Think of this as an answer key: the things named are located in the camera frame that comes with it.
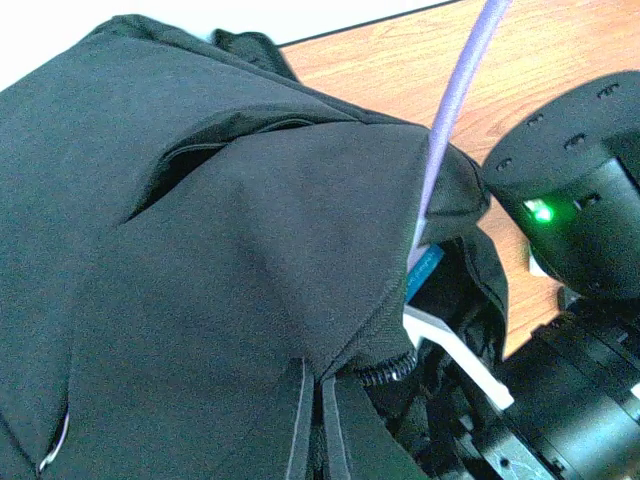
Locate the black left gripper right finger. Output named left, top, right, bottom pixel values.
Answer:
left=322, top=377, right=350, bottom=480

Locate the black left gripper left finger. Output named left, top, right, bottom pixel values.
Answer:
left=287, top=359, right=314, bottom=480

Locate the black student backpack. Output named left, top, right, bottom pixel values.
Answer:
left=1, top=15, right=485, bottom=479

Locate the dog picture book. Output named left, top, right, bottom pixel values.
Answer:
left=405, top=245, right=444, bottom=303

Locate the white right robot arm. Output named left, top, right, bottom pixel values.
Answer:
left=482, top=71, right=639, bottom=479

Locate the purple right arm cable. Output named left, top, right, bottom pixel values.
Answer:
left=407, top=0, right=514, bottom=274

